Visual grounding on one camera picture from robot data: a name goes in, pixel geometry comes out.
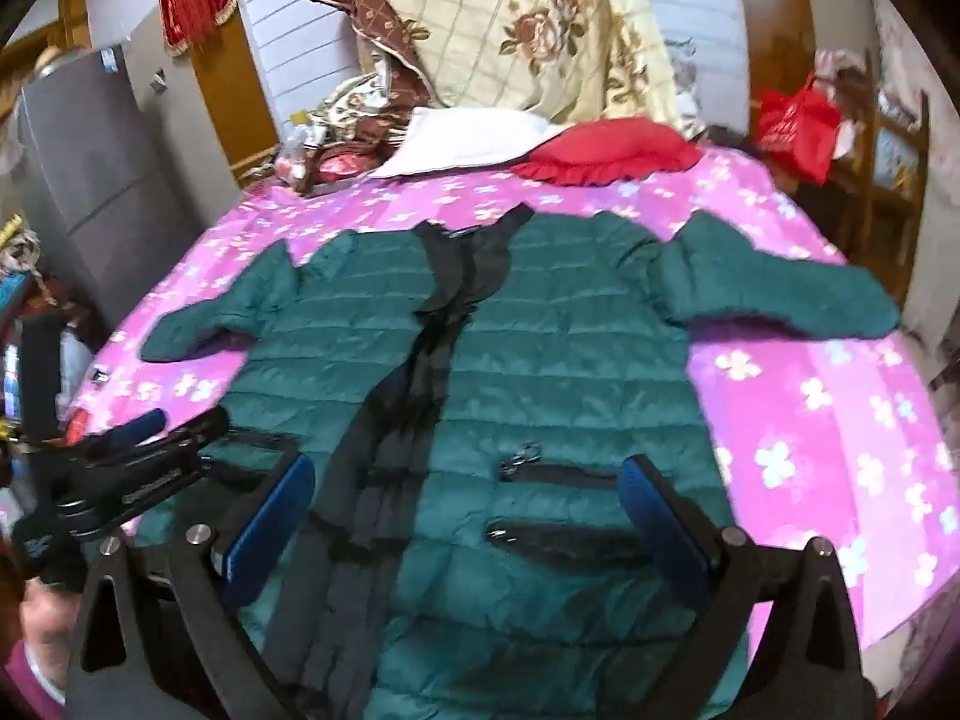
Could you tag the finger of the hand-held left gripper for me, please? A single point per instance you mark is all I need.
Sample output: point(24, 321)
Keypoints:
point(176, 444)
point(139, 426)

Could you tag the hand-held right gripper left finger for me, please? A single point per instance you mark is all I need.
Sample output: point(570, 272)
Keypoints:
point(271, 529)

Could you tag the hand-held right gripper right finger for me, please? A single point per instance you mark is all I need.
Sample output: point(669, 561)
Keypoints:
point(666, 532)

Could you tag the dark green puffer jacket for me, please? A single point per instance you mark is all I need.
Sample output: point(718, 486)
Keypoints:
point(540, 360)

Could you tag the person's left hand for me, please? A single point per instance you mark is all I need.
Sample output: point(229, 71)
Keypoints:
point(46, 641)

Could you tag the red packet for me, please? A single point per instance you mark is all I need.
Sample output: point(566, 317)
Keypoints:
point(79, 424)

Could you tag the small dark phone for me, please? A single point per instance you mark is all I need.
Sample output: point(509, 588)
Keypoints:
point(100, 376)

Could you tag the pink floral bed sheet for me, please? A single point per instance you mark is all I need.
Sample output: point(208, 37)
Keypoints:
point(810, 420)

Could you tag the grey wardrobe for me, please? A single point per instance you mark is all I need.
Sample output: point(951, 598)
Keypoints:
point(97, 180)

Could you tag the clear plastic bag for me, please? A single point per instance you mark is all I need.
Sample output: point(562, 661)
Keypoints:
point(300, 146)

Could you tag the red patterned pouch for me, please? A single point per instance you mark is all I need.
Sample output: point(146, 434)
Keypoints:
point(341, 165)

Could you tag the wooden door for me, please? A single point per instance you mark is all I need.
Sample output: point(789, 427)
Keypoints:
point(232, 97)

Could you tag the red ruffled pillow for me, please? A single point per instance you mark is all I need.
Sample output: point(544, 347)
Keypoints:
point(611, 150)

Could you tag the white pillow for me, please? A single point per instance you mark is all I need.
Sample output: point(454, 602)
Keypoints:
point(457, 139)

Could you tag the red plastic bag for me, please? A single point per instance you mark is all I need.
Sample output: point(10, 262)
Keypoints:
point(796, 124)

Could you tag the wooden chair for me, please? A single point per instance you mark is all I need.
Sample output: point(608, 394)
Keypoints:
point(889, 165)

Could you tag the brown floral blanket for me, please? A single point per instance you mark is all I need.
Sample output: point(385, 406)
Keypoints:
point(375, 22)

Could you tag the cream floral quilt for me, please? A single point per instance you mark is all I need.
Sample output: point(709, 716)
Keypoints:
point(517, 22)

